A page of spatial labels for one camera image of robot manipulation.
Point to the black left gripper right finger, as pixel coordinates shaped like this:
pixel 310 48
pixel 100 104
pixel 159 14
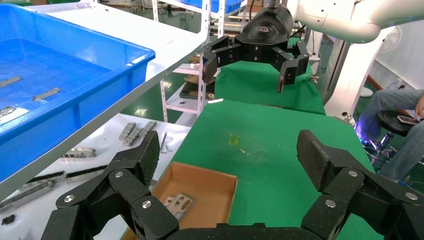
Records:
pixel 348 195

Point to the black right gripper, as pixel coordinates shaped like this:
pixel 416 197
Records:
pixel 265 30

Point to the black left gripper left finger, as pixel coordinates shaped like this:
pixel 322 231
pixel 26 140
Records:
pixel 126 195

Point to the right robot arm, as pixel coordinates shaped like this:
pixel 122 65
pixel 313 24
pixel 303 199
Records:
pixel 348 20

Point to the brown cardboard sheet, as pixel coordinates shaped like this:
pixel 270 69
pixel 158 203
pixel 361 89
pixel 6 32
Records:
pixel 192 79

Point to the brown cardboard box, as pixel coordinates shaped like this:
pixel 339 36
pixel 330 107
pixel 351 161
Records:
pixel 212 198

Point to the blue plastic tray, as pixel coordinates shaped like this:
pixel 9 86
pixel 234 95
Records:
pixel 66 66

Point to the person's hand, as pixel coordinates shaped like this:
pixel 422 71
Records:
pixel 420 107

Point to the green table cloth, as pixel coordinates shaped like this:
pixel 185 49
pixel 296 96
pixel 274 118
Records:
pixel 265 149
pixel 251 89

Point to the silver io shield plate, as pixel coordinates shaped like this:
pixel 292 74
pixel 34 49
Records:
pixel 180 203

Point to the small white tag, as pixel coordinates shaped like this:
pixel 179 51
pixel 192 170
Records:
pixel 215 100

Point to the small binder clip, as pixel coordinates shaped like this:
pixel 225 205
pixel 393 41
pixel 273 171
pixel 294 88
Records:
pixel 211 96

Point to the silver toothed metal strip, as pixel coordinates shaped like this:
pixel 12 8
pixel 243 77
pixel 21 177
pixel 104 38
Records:
pixel 132 138
pixel 127 130
pixel 148 128

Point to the metal table clamp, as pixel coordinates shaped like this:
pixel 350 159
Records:
pixel 313 78

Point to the blue storage bin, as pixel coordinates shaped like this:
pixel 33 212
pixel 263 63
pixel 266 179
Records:
pixel 228 5

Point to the thin metal hex key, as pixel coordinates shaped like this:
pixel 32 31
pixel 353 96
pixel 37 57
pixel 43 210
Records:
pixel 163 142

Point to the black round stool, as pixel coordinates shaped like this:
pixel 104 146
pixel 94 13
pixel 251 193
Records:
pixel 391 122

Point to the white robot torso column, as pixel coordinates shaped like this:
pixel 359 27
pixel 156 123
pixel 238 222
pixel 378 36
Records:
pixel 351 76

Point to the smartphone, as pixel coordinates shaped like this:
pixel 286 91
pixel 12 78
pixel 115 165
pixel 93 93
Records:
pixel 408 120

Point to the white metal storage rack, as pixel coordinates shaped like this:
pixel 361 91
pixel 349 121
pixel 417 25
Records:
pixel 164 99

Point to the seated person in jeans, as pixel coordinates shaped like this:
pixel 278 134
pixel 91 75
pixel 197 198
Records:
pixel 384 102

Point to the small black part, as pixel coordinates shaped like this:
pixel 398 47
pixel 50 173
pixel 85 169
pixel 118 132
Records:
pixel 8 219

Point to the grey tape strip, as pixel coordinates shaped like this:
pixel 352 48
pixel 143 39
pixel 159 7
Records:
pixel 46 94
pixel 6 111
pixel 10 81

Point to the white fan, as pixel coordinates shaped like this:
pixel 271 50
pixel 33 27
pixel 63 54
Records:
pixel 392 39

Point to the long dark metal rail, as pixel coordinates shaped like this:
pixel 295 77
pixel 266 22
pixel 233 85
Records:
pixel 86 173
pixel 46 177

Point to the white perforated steel post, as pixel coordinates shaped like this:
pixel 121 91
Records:
pixel 201 102

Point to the grey sheet metal frame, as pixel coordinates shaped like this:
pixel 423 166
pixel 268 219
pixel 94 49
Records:
pixel 26 193

